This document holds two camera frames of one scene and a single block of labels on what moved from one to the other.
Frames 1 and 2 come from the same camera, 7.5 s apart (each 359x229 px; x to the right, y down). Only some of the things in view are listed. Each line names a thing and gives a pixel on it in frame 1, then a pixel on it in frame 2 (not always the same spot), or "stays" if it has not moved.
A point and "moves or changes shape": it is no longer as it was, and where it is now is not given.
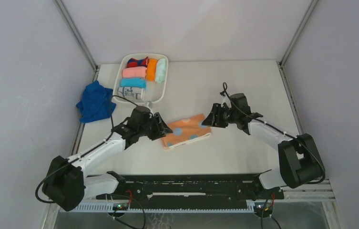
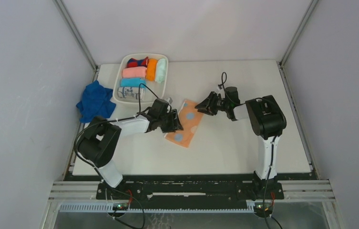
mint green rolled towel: [160, 72] stays
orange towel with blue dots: [185, 130] moves or changes shape
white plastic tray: [154, 91] stays
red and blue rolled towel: [133, 62] stays
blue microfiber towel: [96, 103] stays
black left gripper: [161, 129] → [175, 124]
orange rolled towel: [151, 69] stays
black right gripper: [214, 119] → [208, 105]
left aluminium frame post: [82, 46] stays
